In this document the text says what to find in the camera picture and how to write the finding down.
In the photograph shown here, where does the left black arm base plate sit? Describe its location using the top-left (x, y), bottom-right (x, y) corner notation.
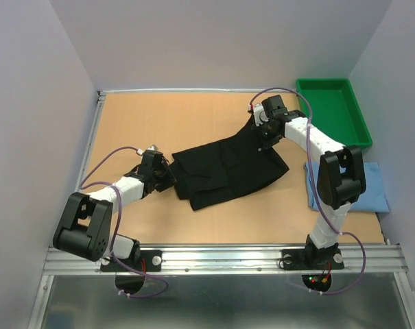
top-left (99, 249), bottom-right (163, 273)

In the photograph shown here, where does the aluminium table frame rail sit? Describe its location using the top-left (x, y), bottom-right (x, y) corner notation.
top-left (58, 90), bottom-right (107, 246)

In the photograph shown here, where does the light blue folded shirt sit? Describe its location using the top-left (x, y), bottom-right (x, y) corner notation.
top-left (304, 162), bottom-right (390, 213)

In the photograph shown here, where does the front aluminium rail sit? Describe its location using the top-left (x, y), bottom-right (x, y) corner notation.
top-left (43, 243), bottom-right (408, 276)

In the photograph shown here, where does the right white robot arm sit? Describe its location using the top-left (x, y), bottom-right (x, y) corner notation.
top-left (248, 95), bottom-right (366, 267)

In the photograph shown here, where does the black long sleeve shirt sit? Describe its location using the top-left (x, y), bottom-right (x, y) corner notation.
top-left (171, 119), bottom-right (289, 211)

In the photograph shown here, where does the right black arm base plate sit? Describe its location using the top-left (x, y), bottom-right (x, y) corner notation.
top-left (279, 247), bottom-right (344, 271)

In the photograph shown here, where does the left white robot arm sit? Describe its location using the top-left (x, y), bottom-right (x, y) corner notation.
top-left (53, 146), bottom-right (175, 261)

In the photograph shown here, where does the green plastic bin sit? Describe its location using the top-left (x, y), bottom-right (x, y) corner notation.
top-left (296, 78), bottom-right (372, 149)

